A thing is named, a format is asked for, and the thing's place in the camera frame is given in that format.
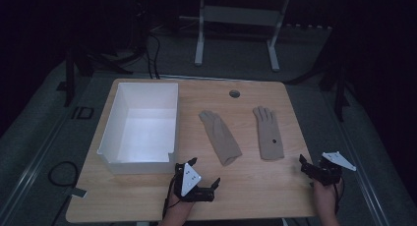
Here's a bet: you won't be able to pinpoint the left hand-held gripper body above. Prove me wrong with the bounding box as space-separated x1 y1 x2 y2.
173 162 216 203

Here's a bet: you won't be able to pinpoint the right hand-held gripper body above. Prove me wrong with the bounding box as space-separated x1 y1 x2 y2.
309 150 358 187

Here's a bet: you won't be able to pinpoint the plain beige glove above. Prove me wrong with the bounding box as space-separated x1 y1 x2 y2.
198 110 243 167

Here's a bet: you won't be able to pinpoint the beige glove with dark dot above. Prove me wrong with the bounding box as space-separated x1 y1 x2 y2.
252 105 285 161

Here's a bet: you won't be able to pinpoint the white box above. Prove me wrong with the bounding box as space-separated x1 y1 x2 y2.
96 82 180 176

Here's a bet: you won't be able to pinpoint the person's right hand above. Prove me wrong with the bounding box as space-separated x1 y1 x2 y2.
312 177 344 216

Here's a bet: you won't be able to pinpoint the person's left hand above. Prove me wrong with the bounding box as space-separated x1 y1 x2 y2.
158 196 195 226

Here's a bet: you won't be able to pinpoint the black tripod stand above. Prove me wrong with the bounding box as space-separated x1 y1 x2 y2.
284 52 353 123
56 45 134 108

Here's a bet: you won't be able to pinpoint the grey tape strip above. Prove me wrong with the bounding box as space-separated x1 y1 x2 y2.
67 187 89 199

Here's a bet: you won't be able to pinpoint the power strip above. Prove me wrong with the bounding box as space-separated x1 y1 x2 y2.
284 22 332 31

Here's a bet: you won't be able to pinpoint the right hand-held gripper cable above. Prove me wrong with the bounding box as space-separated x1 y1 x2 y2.
332 176 346 215

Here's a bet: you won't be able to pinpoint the hand-held gripper cable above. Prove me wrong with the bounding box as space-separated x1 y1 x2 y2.
332 176 346 215
161 173 182 220

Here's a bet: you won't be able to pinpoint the left hand-held gripper cable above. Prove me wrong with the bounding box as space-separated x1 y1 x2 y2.
161 173 182 220

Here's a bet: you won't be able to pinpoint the black hanging cables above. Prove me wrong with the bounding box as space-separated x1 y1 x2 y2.
143 30 162 81

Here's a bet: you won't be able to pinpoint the black floor cable loop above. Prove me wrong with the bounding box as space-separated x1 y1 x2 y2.
47 160 81 226

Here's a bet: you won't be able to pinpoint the white metal table frame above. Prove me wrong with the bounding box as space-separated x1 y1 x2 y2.
179 0 291 73

